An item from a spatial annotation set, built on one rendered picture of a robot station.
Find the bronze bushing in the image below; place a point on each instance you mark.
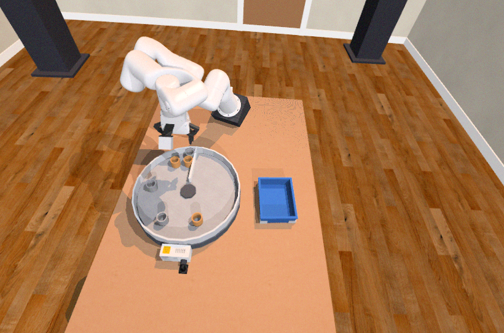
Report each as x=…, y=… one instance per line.
x=173, y=160
x=188, y=161
x=198, y=223

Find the blue tray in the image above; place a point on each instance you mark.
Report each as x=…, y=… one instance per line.
x=276, y=200

